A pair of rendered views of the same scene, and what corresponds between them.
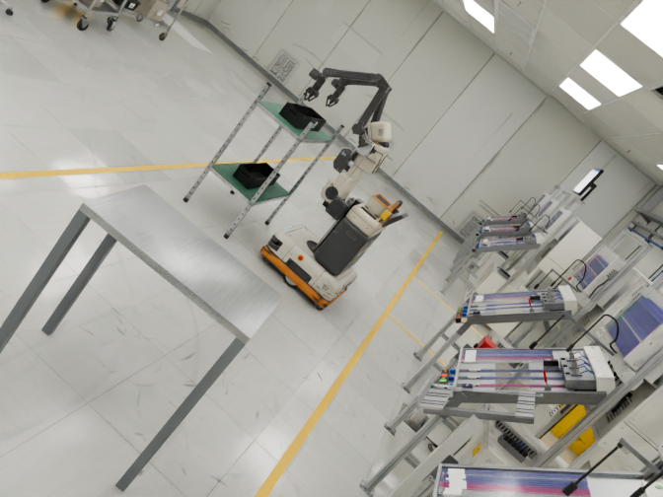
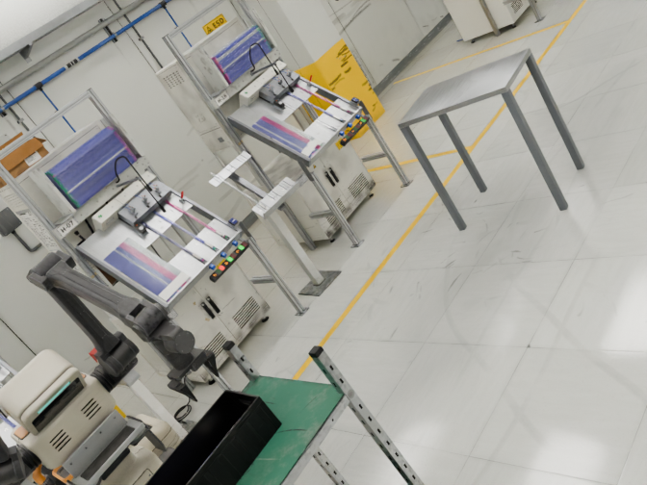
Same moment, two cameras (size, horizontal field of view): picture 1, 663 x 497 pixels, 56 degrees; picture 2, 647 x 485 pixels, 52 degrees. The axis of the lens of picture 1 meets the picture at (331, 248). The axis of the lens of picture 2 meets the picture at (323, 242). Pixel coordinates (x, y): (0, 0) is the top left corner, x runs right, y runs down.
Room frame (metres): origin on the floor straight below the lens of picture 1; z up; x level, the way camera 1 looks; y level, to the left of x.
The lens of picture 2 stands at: (5.30, 2.36, 1.94)
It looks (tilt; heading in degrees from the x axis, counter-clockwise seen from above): 22 degrees down; 229
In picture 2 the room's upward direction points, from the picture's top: 35 degrees counter-clockwise
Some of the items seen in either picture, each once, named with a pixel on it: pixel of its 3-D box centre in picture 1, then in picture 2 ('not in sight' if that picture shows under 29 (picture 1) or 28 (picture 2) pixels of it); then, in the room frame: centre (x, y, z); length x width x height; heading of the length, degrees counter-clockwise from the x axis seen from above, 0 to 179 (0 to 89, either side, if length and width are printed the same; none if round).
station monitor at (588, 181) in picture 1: (589, 184); not in sight; (7.93, -1.90, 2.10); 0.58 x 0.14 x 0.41; 174
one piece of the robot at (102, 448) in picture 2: (348, 159); (113, 459); (4.77, 0.33, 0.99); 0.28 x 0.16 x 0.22; 173
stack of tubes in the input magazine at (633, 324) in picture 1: (643, 331); (90, 166); (3.18, -1.47, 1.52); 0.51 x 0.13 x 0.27; 174
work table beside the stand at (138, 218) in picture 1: (134, 331); (492, 144); (2.06, 0.37, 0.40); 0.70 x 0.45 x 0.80; 91
